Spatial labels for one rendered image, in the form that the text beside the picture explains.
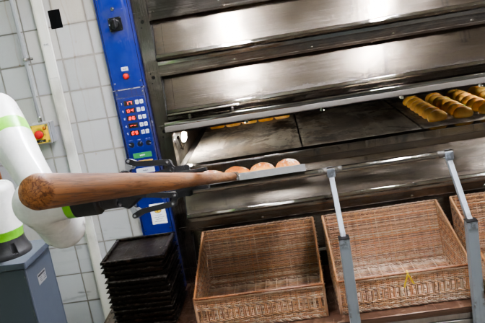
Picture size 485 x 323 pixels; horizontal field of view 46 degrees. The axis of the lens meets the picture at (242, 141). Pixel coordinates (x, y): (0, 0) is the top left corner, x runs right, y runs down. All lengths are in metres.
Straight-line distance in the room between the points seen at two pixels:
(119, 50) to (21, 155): 1.29
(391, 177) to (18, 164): 1.82
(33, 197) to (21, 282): 1.54
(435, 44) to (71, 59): 1.68
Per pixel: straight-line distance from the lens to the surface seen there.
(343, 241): 2.27
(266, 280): 2.86
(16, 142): 1.58
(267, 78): 2.70
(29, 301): 2.03
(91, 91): 2.83
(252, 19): 2.70
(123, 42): 2.74
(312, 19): 2.69
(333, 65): 2.72
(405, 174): 2.85
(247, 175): 2.24
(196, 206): 2.85
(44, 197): 0.48
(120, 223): 2.96
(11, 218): 2.01
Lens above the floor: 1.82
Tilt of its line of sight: 12 degrees down
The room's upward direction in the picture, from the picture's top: 10 degrees counter-clockwise
